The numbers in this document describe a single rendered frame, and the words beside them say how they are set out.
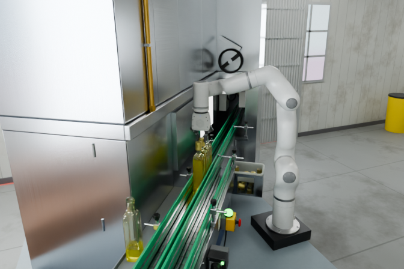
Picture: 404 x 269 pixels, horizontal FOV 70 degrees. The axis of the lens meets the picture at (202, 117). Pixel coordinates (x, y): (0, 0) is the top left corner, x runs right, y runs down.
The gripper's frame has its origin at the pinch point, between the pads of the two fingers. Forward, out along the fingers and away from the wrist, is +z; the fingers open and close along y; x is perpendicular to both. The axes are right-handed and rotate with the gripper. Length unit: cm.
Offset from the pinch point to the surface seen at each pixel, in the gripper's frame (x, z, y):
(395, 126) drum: 460, 120, 262
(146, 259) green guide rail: -66, 25, -4
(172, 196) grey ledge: -17.4, 28.3, -12.2
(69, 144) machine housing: -54, -13, -42
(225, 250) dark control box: -45, 33, 22
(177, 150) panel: -6.3, 6.0, -12.1
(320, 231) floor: 118, 133, 88
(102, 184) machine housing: -54, 4, -28
